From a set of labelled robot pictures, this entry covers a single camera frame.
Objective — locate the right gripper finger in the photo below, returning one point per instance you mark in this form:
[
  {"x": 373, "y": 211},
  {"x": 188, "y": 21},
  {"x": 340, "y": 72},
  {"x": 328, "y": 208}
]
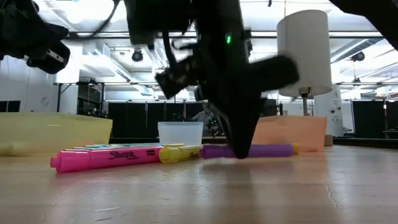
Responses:
[
  {"x": 231, "y": 124},
  {"x": 273, "y": 73}
]

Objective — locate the purple Sharpie highlighter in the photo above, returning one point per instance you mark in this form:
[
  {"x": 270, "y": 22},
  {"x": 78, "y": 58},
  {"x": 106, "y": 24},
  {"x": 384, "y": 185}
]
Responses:
[{"x": 273, "y": 151}]

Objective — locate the pink Sharpie highlighter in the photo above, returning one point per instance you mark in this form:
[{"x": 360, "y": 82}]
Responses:
[{"x": 124, "y": 155}]

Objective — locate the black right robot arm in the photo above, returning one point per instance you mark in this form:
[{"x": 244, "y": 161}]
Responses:
[{"x": 379, "y": 15}]

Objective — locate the person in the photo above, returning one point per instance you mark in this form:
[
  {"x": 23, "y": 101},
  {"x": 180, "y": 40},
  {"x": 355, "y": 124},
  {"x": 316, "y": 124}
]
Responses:
[{"x": 203, "y": 117}]

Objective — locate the black monitor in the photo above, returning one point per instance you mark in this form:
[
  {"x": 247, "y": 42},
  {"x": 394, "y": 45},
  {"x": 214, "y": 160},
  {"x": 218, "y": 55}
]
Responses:
[{"x": 270, "y": 109}]

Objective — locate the clear plastic bin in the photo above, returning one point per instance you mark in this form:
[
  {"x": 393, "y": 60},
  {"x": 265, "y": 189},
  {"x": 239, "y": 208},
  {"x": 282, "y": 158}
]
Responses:
[{"x": 180, "y": 133}]

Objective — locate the orange plastic bin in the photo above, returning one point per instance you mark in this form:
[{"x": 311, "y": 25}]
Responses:
[{"x": 295, "y": 133}]

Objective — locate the white cylindrical pillar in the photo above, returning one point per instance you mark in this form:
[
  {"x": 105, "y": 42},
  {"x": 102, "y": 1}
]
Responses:
[{"x": 329, "y": 115}]

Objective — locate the black metal scaffold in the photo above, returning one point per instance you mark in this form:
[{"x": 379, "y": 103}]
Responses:
[{"x": 59, "y": 99}]

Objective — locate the black ceiling spotlight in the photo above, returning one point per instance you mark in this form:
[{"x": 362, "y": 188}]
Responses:
[
  {"x": 358, "y": 56},
  {"x": 137, "y": 56}
]

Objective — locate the small cardboard box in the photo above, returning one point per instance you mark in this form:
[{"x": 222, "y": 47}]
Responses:
[{"x": 328, "y": 140}]

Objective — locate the black partition panel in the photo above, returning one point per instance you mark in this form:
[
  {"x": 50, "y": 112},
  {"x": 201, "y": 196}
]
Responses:
[
  {"x": 130, "y": 121},
  {"x": 368, "y": 119}
]

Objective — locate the black shelving unit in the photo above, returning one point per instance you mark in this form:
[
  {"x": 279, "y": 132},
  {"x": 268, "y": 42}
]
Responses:
[{"x": 90, "y": 105}]

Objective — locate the yellow plastic bin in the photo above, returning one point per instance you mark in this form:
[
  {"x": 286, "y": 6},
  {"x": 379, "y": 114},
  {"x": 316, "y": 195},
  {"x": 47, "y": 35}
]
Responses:
[{"x": 46, "y": 133}]

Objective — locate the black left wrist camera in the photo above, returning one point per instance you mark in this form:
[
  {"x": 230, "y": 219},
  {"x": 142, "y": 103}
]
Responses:
[{"x": 53, "y": 62}]

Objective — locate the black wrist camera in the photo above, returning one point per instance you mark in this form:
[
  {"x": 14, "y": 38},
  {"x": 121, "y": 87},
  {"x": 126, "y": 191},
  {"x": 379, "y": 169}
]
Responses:
[
  {"x": 53, "y": 62},
  {"x": 177, "y": 79}
]

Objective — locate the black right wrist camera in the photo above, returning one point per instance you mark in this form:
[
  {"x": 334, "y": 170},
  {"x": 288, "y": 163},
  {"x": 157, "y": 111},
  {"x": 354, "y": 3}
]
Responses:
[{"x": 177, "y": 79}]

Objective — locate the black aluminium table frame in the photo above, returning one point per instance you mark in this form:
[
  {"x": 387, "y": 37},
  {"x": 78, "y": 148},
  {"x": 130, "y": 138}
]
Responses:
[{"x": 363, "y": 143}]

